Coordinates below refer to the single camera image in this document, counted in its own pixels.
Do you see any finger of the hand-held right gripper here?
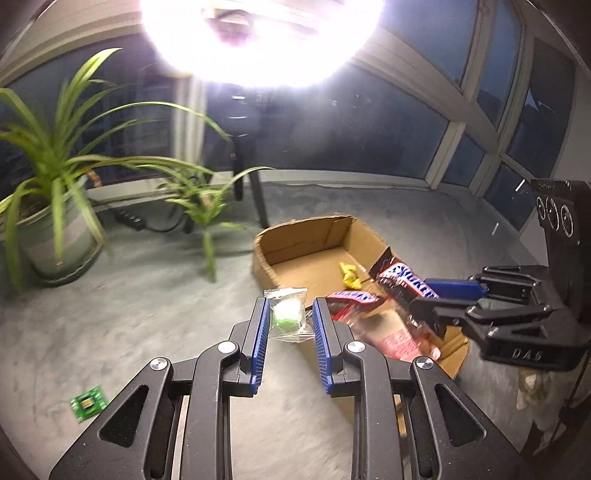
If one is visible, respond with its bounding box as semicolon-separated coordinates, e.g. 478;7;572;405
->
424;265;551;304
409;295;552;341

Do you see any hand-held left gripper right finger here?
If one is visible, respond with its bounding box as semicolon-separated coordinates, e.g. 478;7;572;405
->
313;298;527;480

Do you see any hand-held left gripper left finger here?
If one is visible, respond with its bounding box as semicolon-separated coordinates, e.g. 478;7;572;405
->
48;296;271;480

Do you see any round cake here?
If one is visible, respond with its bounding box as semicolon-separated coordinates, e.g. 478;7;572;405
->
263;287;315;343

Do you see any brown chocolate bar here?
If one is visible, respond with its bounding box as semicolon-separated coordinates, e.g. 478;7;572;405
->
369;247;441;324
325;291;384;321

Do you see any sliced bread packet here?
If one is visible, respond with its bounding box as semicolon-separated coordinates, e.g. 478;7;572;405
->
348;302;446;363

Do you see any small yellow snack packet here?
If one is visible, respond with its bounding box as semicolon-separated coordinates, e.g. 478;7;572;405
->
339;262;363;290

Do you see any cardboard box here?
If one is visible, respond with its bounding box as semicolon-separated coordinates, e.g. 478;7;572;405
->
252;215;471;437

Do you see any small spider plant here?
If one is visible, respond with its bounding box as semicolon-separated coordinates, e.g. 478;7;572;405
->
139;164;278;282

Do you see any black light tripod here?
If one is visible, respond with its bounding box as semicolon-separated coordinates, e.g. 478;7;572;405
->
228;92;271;229

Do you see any black power strip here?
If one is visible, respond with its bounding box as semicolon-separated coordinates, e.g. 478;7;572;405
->
115;210;145;230

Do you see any small green snack packet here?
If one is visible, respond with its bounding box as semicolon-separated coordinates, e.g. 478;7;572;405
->
70;385;108;423

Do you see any grey-green plant pot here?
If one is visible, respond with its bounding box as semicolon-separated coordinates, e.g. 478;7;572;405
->
9;185;105;282

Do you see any large spider plant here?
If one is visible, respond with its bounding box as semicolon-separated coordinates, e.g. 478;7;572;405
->
0;48;232;291

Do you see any white window frame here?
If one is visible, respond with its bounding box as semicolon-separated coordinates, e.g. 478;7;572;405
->
0;0;591;232

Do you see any white ring light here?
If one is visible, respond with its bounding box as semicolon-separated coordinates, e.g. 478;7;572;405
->
139;0;386;90

